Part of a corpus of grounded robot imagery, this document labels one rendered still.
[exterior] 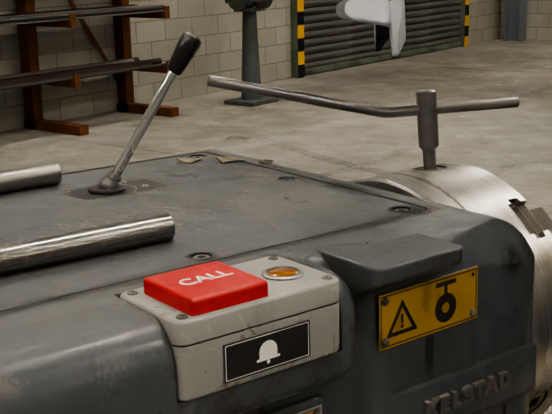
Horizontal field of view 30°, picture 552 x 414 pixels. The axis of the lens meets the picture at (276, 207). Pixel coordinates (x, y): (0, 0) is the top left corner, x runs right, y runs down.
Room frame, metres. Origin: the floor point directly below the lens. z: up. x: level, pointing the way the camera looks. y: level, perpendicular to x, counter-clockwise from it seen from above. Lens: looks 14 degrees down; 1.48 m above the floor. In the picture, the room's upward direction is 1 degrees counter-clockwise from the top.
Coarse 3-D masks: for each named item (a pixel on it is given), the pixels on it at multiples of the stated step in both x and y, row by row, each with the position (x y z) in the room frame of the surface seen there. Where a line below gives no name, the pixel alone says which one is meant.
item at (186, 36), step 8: (184, 32) 0.97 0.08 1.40; (184, 40) 0.96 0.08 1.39; (192, 40) 0.96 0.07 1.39; (176, 48) 0.96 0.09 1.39; (184, 48) 0.96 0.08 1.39; (192, 48) 0.96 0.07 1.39; (176, 56) 0.96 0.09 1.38; (184, 56) 0.96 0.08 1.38; (192, 56) 0.96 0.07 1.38; (168, 64) 0.96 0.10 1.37; (176, 64) 0.96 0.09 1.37; (184, 64) 0.96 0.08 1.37; (176, 72) 0.96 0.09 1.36
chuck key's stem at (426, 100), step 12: (420, 96) 1.10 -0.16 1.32; (432, 96) 1.10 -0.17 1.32; (420, 108) 1.10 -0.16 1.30; (432, 108) 1.10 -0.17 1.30; (420, 120) 1.10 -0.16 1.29; (432, 120) 1.10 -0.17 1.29; (420, 132) 1.10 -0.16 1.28; (432, 132) 1.10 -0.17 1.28; (420, 144) 1.10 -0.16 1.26; (432, 144) 1.09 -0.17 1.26; (432, 156) 1.10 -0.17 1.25; (432, 168) 1.10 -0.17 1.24
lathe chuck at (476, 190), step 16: (416, 176) 1.06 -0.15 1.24; (432, 176) 1.06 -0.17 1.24; (448, 176) 1.07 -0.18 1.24; (464, 176) 1.07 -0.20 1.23; (480, 176) 1.08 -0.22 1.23; (448, 192) 1.03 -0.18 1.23; (464, 192) 1.03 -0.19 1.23; (480, 192) 1.04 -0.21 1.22; (496, 192) 1.05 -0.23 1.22; (512, 192) 1.06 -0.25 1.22; (464, 208) 1.00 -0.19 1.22; (480, 208) 1.01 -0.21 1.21; (496, 208) 1.02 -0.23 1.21; (528, 240) 1.00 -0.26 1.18; (544, 240) 1.01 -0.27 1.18; (544, 256) 1.00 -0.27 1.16; (544, 272) 0.99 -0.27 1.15; (544, 288) 0.98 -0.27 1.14; (544, 304) 0.97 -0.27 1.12; (544, 320) 0.97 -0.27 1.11; (544, 336) 0.96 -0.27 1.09; (544, 352) 0.96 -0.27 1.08; (544, 368) 0.97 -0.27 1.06; (544, 384) 0.98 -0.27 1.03; (544, 400) 0.99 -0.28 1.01
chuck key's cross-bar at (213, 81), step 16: (208, 80) 1.10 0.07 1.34; (224, 80) 1.10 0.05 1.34; (240, 80) 1.10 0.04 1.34; (272, 96) 1.10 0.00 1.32; (288, 96) 1.10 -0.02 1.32; (304, 96) 1.10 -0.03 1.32; (320, 96) 1.10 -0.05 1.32; (352, 112) 1.10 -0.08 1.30; (368, 112) 1.10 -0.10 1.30; (384, 112) 1.10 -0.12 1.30; (400, 112) 1.10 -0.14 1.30; (416, 112) 1.10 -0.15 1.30; (448, 112) 1.10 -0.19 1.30
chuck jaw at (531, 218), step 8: (512, 208) 1.04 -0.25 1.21; (520, 208) 1.05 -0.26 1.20; (536, 208) 1.08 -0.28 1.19; (520, 216) 1.04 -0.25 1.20; (528, 216) 1.04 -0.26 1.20; (536, 216) 1.07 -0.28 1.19; (544, 216) 1.07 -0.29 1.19; (528, 224) 1.03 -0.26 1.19; (536, 224) 1.04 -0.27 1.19; (544, 224) 1.06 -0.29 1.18; (536, 232) 1.03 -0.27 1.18
